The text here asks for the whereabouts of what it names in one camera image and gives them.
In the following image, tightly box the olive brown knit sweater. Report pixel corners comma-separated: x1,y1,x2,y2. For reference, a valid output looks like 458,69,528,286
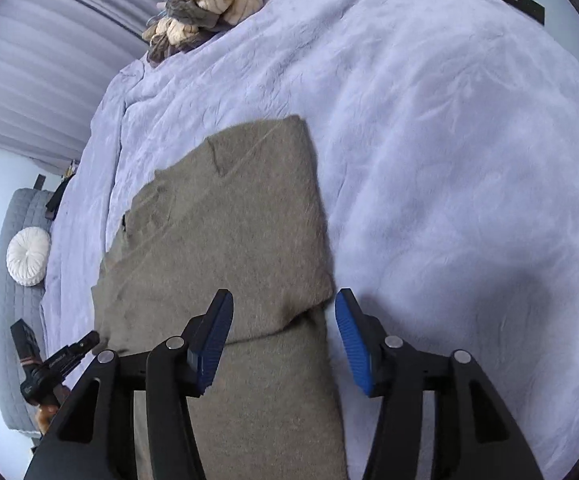
92,116,347,479

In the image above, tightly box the cream striped clothes pile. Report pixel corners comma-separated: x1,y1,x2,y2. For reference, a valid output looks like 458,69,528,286
143,0,264,66

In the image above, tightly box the person's left hand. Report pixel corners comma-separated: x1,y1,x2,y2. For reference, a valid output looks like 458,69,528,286
35,404,59,434

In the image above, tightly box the grey quilted sofa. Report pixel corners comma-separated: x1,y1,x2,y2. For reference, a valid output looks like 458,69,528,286
0,188,52,438

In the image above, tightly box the round white pleated cushion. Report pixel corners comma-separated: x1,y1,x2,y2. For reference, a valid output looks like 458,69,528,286
6,226,52,287

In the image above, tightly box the grey pleated curtain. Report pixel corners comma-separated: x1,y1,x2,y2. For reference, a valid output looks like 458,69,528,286
0,0,163,172

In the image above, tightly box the lavender plush bed blanket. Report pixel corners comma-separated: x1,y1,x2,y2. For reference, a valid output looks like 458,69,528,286
42,0,579,479

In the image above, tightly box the black strap on sofa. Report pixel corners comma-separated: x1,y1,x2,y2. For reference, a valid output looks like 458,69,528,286
32,159,81,221

